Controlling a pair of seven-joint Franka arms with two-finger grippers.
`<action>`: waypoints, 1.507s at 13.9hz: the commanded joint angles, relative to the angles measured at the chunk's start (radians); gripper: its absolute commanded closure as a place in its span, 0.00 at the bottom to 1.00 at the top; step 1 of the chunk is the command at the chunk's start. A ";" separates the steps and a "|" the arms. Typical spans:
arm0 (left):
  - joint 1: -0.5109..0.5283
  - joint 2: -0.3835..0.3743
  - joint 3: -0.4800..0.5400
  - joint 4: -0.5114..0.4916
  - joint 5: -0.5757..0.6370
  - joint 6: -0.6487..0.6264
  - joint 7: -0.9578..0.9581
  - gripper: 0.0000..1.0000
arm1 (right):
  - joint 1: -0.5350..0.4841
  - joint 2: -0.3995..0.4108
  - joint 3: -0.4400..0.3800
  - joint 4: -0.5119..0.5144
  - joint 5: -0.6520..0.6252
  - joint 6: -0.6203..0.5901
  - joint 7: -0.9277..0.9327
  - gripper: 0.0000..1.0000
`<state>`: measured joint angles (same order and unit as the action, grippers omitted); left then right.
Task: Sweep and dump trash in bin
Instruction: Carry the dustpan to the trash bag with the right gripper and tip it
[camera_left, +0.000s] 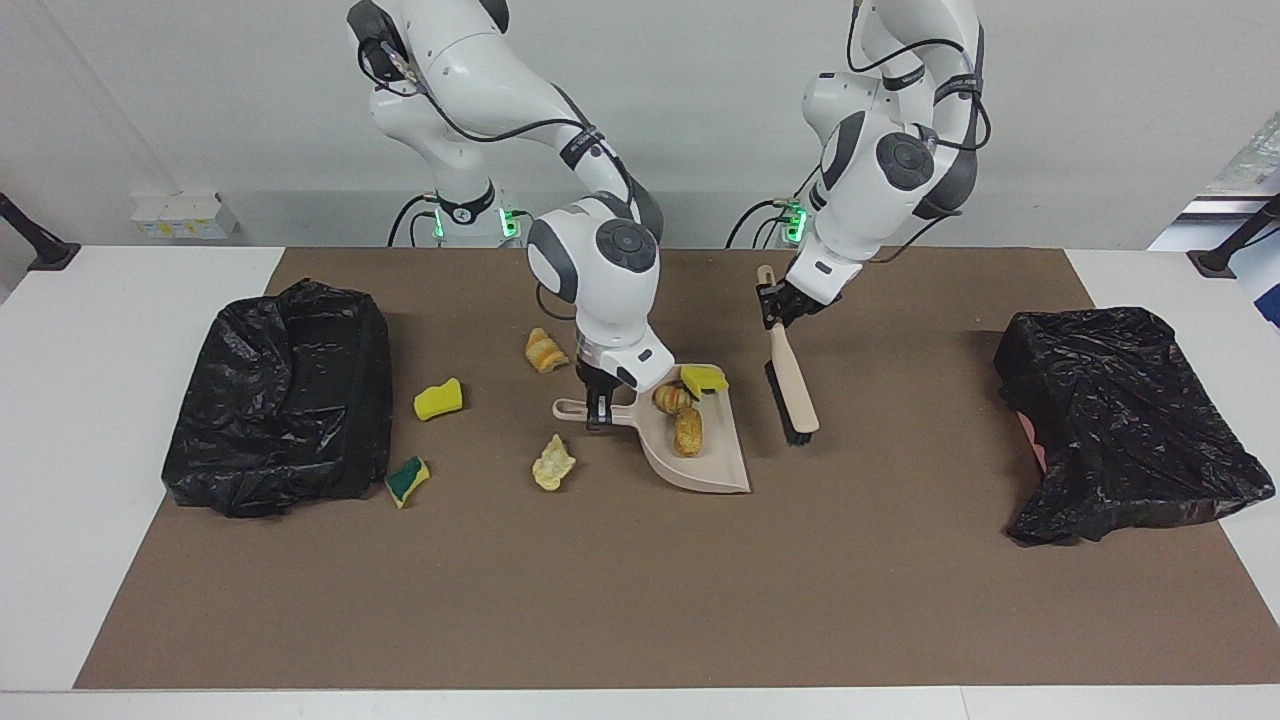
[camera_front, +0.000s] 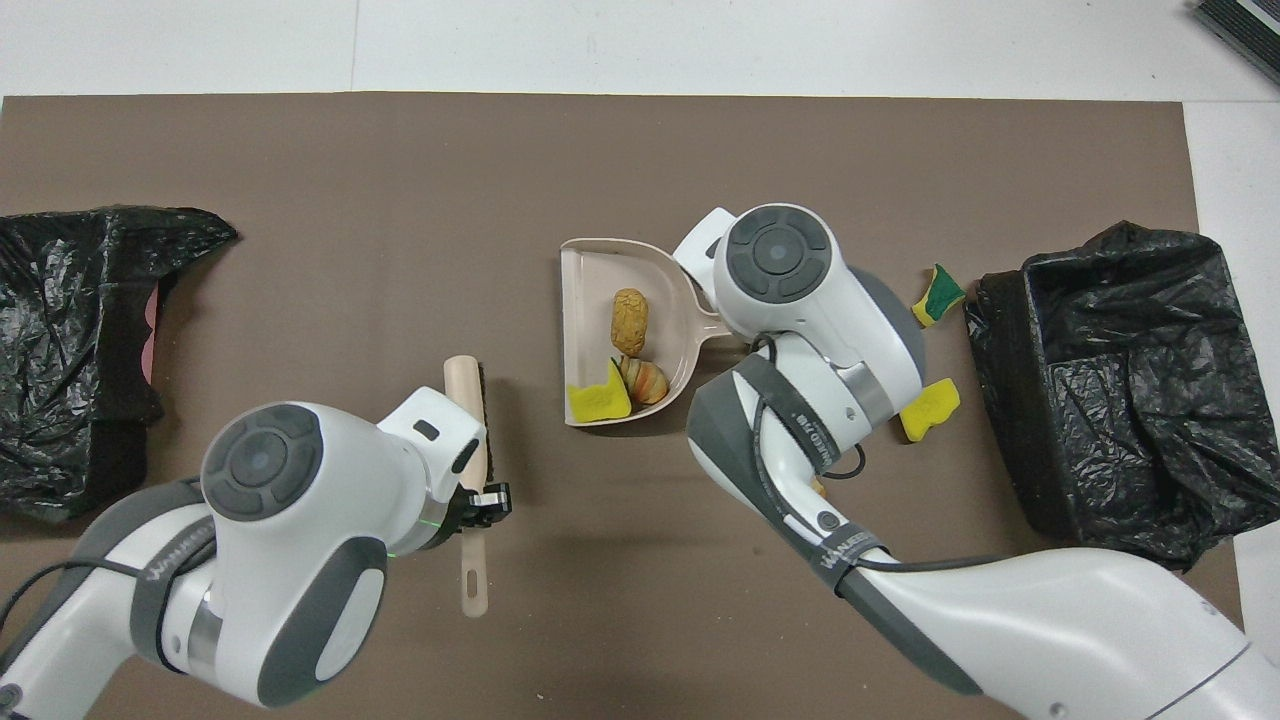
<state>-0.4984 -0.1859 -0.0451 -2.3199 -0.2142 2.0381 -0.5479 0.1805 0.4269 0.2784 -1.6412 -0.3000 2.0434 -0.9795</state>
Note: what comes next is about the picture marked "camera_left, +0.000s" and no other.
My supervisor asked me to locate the striped croissant bread piece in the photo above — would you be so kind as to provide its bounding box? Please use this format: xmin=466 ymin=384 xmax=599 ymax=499
xmin=524 ymin=327 xmax=571 ymax=376

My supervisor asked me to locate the pale crumbly bread piece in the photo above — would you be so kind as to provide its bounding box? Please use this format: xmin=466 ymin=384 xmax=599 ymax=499
xmin=531 ymin=433 xmax=578 ymax=493

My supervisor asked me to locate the beige hand brush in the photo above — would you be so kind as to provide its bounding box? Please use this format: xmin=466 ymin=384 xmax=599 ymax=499
xmin=756 ymin=264 xmax=821 ymax=447

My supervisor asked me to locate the beige plastic dustpan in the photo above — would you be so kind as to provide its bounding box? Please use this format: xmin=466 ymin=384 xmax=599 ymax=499
xmin=552 ymin=363 xmax=753 ymax=495

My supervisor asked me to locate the yellow sponge piece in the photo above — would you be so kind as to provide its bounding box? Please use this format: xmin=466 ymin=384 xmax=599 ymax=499
xmin=413 ymin=377 xmax=465 ymax=422

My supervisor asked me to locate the small yellow green sponge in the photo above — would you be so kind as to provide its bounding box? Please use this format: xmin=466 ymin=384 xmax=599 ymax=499
xmin=385 ymin=456 xmax=432 ymax=510

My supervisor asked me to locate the pink plastic bin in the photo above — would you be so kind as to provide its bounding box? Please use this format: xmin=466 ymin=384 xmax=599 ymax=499
xmin=1020 ymin=408 xmax=1049 ymax=473

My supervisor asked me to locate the black bag lined bin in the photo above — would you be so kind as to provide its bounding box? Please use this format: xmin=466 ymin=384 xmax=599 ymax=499
xmin=161 ymin=278 xmax=394 ymax=519

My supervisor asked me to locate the black bin bag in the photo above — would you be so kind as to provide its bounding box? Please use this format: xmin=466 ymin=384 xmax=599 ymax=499
xmin=993 ymin=306 xmax=1277 ymax=548

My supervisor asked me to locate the brown table mat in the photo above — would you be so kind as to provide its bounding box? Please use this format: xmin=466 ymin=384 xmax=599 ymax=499
xmin=73 ymin=247 xmax=1280 ymax=691

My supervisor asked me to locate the black clamp stand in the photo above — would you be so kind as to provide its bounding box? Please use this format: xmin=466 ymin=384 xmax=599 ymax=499
xmin=1187 ymin=195 xmax=1280 ymax=279
xmin=0 ymin=192 xmax=82 ymax=273

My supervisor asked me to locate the blue plastic object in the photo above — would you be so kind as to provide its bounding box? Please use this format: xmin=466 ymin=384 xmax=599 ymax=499
xmin=1243 ymin=255 xmax=1280 ymax=328

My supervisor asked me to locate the black base power cable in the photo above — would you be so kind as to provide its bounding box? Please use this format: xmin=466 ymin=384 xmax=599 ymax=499
xmin=725 ymin=198 xmax=796 ymax=248
xmin=388 ymin=195 xmax=441 ymax=248

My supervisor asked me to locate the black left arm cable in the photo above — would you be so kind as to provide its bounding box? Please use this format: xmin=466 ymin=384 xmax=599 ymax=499
xmin=845 ymin=0 xmax=993 ymax=266

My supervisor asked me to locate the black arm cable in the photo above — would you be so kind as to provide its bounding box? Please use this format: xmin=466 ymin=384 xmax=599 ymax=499
xmin=360 ymin=30 xmax=641 ymax=323
xmin=845 ymin=0 xmax=993 ymax=266

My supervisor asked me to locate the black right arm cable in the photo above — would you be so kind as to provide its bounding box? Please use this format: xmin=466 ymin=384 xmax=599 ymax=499
xmin=360 ymin=30 xmax=641 ymax=323

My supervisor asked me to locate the white wall socket box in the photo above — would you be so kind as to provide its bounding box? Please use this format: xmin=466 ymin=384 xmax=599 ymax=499
xmin=131 ymin=192 xmax=239 ymax=241

